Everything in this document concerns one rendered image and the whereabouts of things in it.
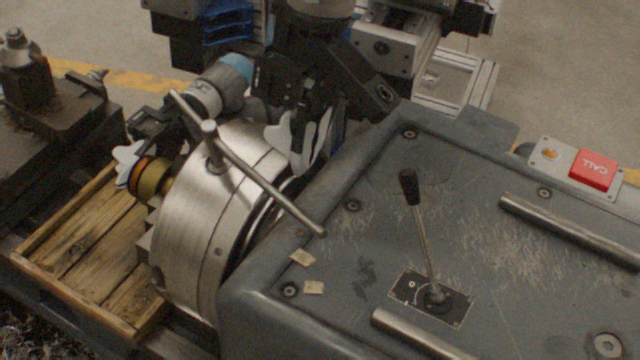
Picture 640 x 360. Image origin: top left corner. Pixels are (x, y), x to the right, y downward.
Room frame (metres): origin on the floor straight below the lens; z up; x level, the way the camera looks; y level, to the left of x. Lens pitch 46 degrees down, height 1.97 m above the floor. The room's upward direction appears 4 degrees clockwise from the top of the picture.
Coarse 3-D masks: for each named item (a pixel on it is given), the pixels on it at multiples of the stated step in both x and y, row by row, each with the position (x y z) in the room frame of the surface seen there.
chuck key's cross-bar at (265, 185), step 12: (180, 96) 0.76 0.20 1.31; (192, 108) 0.74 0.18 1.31; (192, 120) 0.72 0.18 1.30; (216, 144) 0.68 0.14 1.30; (228, 156) 0.66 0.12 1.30; (240, 168) 0.64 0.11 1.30; (252, 180) 0.62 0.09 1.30; (264, 180) 0.61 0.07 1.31; (276, 192) 0.59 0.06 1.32; (288, 204) 0.57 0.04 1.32; (300, 216) 0.55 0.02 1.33; (312, 228) 0.53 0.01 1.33; (324, 228) 0.53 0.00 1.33
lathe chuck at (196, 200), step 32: (224, 128) 0.78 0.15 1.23; (256, 128) 0.80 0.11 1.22; (192, 160) 0.72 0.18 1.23; (256, 160) 0.72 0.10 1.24; (192, 192) 0.67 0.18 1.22; (224, 192) 0.67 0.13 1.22; (160, 224) 0.64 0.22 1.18; (192, 224) 0.64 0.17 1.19; (160, 256) 0.62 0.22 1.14; (192, 256) 0.61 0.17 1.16; (160, 288) 0.61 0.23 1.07; (192, 288) 0.59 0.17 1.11
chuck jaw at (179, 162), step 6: (216, 120) 0.84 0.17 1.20; (222, 120) 0.85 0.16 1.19; (246, 120) 0.84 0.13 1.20; (192, 144) 0.82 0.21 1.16; (198, 144) 0.82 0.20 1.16; (192, 150) 0.81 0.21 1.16; (180, 156) 0.81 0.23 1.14; (186, 156) 0.82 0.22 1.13; (174, 162) 0.81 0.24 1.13; (180, 162) 0.80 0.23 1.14; (174, 168) 0.80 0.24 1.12; (180, 168) 0.80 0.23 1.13; (174, 174) 0.79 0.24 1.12
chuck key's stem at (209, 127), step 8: (208, 120) 0.70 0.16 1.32; (200, 128) 0.69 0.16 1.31; (208, 128) 0.69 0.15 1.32; (216, 128) 0.69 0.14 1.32; (208, 136) 0.69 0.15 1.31; (216, 136) 0.69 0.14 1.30; (208, 144) 0.69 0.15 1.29; (208, 152) 0.70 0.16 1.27; (216, 152) 0.70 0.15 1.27; (216, 160) 0.70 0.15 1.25; (216, 168) 0.70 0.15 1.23
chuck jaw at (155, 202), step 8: (152, 200) 0.75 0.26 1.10; (160, 200) 0.75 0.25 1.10; (152, 208) 0.74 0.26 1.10; (152, 216) 0.72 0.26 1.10; (152, 224) 0.70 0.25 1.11; (152, 232) 0.68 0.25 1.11; (144, 240) 0.67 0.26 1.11; (136, 248) 0.66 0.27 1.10; (144, 248) 0.65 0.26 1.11; (144, 256) 0.65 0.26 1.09; (152, 272) 0.62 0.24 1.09; (160, 272) 0.62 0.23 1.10; (160, 280) 0.62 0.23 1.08
